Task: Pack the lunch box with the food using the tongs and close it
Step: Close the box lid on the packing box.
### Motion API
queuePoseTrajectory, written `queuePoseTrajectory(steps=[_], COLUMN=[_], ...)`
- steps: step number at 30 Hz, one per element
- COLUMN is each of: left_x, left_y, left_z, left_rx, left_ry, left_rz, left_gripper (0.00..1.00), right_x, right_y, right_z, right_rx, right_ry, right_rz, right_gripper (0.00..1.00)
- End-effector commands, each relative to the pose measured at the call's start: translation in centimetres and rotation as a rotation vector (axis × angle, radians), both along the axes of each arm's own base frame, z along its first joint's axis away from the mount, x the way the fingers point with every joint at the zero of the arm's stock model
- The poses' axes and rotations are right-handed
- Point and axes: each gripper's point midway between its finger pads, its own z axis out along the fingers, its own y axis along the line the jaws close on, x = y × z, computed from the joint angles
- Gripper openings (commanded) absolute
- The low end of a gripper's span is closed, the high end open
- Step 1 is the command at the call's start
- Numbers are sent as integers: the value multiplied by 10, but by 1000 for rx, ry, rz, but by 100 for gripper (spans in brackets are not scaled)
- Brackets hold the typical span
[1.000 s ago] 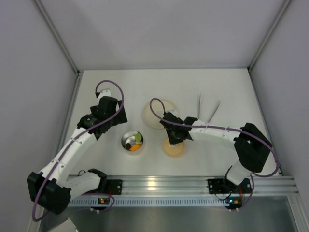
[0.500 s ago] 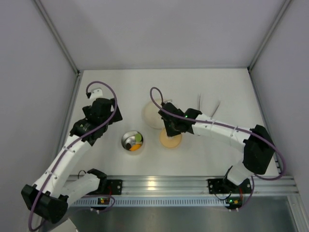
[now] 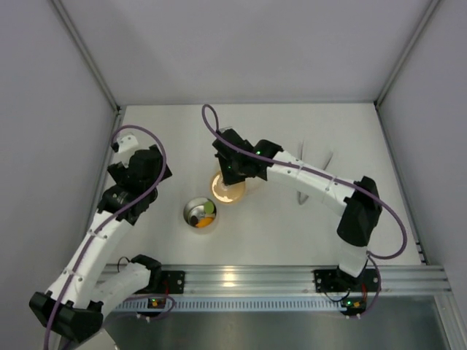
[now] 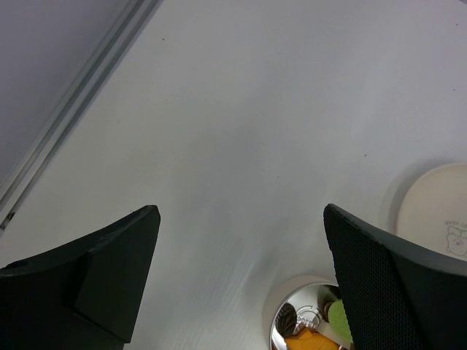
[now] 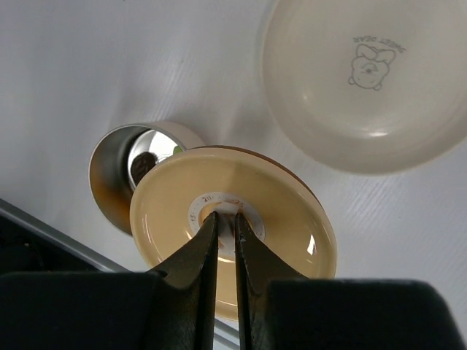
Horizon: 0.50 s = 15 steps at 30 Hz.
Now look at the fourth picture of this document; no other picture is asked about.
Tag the orange fish-shaped food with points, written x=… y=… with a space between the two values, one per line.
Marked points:
x=308 y=340

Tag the green round food piece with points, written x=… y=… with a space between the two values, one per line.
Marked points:
x=337 y=319

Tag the dark brown chocolate piece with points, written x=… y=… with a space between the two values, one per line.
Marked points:
x=286 y=320

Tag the cream round plate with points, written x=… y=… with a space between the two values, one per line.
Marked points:
x=433 y=212

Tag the left aluminium frame post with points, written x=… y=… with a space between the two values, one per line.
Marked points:
x=55 y=57

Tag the steel lunch box bowl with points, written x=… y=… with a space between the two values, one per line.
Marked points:
x=298 y=304

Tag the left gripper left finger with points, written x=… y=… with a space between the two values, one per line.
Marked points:
x=84 y=294

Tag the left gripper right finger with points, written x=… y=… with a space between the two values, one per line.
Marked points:
x=396 y=294

